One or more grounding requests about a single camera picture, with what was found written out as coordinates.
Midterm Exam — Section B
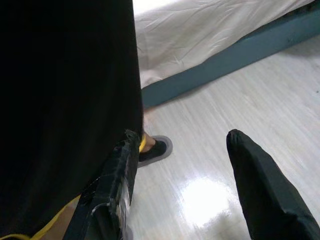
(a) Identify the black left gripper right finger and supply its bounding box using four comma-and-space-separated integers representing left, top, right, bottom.
226, 128, 320, 240

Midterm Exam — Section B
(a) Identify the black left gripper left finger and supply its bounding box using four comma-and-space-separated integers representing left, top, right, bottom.
62, 129, 141, 240

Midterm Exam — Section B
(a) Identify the black slipper with grey sole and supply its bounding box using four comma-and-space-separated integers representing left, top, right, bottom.
136, 134, 173, 168

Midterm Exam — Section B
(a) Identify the person's leg in black garment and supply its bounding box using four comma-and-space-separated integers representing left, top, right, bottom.
0, 0, 156, 238

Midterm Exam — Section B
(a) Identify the yellow strap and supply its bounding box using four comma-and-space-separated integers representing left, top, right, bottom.
0, 136, 148, 240

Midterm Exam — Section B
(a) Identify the dark teal bed frame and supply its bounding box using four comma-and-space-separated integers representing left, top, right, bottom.
141, 7, 320, 110

